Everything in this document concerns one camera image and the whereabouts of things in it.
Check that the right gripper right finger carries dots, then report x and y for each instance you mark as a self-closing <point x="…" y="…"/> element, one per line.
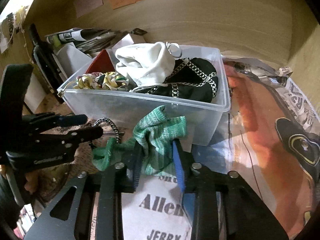
<point x="178" y="155"/>

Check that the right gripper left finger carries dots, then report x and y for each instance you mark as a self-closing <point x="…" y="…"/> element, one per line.
<point x="139" y="156"/>

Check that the green knitted cloth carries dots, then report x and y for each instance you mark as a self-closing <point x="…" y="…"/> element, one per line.
<point x="154" y="133"/>

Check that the floral fabric scrunchie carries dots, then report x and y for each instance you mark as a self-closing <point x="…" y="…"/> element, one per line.
<point x="102" y="81"/>

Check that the black patterned cloth bag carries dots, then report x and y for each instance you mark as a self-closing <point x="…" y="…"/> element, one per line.
<point x="192" y="79"/>

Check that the white cloth pouch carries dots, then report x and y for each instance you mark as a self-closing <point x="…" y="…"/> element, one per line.
<point x="146" y="64"/>

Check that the red felt pouch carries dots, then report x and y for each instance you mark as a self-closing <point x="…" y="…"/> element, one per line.
<point x="102" y="63"/>

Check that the left hand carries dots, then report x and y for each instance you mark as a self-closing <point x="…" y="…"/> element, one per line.
<point x="31" y="179"/>

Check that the dark wine bottle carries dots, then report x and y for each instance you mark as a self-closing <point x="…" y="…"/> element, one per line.
<point x="43" y="56"/>

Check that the clear plastic storage box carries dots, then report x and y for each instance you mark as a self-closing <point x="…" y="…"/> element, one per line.
<point x="125" y="109"/>

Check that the clear plastic box lid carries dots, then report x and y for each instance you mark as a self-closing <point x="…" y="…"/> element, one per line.
<point x="69" y="59"/>

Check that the rolled black white magazine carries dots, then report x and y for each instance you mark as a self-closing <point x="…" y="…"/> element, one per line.
<point x="79" y="35"/>

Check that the stack of papers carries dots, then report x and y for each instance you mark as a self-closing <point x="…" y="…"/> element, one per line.
<point x="99" y="39"/>

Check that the pink sticky note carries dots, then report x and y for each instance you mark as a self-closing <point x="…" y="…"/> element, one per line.
<point x="83" y="7"/>

